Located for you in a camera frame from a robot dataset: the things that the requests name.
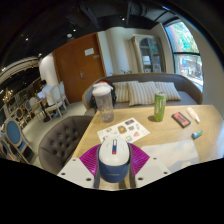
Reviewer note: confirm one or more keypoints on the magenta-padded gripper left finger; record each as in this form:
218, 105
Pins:
87, 161

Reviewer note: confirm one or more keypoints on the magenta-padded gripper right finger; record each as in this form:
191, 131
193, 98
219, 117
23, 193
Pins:
140, 160

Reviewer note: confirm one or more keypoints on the white and blue computer mouse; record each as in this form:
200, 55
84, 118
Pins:
114, 156

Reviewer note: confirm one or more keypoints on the pale sky print mouse pad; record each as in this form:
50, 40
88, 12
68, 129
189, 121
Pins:
173, 155

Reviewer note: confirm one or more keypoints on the grey tufted armchair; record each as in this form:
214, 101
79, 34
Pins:
61, 141

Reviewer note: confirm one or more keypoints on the white sticker sheet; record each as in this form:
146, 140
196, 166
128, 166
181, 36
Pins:
128, 129

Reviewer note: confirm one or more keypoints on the green drink can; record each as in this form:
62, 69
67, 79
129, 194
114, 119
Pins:
160, 106

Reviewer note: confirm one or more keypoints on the black and red flat box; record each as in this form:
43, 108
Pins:
181, 119

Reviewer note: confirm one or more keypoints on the clear shaker bottle white lid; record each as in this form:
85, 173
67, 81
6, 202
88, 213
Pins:
103, 103

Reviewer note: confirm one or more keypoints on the small green blue pack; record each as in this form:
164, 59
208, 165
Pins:
197, 134

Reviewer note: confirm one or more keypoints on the striped beige pillow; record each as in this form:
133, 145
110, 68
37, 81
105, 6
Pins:
121, 91
169, 90
142, 93

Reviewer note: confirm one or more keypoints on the white tube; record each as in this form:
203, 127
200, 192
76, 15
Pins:
193, 115

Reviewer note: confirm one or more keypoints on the group of dining chairs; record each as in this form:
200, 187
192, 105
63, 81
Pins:
15, 131

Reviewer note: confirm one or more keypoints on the person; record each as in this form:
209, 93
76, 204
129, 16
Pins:
46, 91

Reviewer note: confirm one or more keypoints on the grey curved sofa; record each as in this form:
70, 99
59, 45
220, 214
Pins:
190, 88

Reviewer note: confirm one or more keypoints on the brown wooden door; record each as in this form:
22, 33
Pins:
78, 66

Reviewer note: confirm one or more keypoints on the pale glass-door cabinet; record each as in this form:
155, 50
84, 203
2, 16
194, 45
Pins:
149, 55

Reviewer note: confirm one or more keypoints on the large arched window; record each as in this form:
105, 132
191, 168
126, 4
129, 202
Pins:
185, 50

